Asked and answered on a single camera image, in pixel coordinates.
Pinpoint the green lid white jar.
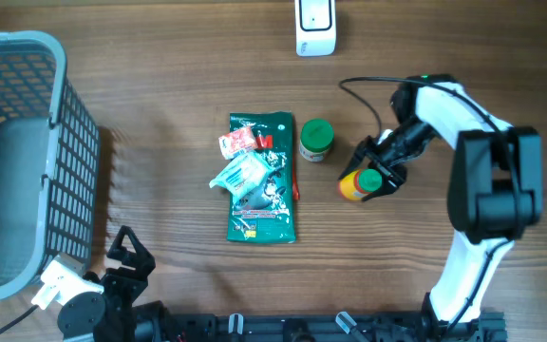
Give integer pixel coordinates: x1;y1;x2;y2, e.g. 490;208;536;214
299;119;334;162

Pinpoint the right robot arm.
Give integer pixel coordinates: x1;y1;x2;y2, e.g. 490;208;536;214
335;74;543;341

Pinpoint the light green tissue packet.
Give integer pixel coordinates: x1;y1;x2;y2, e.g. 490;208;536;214
209;151;274;203

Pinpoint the black left camera cable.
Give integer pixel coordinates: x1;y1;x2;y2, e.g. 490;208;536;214
0;303;40;342

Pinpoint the grey plastic mesh basket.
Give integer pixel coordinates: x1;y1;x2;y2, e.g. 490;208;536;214
0;31;101;300

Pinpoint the green cap sauce bottle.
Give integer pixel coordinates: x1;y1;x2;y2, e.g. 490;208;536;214
338;168;383;201

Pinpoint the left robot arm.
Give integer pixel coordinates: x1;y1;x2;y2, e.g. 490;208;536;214
57;226;186;342

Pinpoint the black right camera cable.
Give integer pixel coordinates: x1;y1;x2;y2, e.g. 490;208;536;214
338;76;517;341

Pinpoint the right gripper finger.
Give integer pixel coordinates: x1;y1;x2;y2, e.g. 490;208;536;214
338;136;377;180
362;163;407;201

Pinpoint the red square snack packet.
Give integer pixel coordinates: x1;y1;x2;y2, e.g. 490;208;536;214
218;126;258;160

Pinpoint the red stick sachet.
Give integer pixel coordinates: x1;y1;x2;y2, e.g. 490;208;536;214
292;143;300;201

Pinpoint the black camera cable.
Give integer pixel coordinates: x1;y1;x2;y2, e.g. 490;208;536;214
338;76;517;341
0;303;40;342

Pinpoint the white barcode scanner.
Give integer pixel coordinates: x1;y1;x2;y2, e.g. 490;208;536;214
294;0;337;57

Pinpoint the green 3M gloves package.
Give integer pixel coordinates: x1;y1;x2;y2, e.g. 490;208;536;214
227;111;296;244

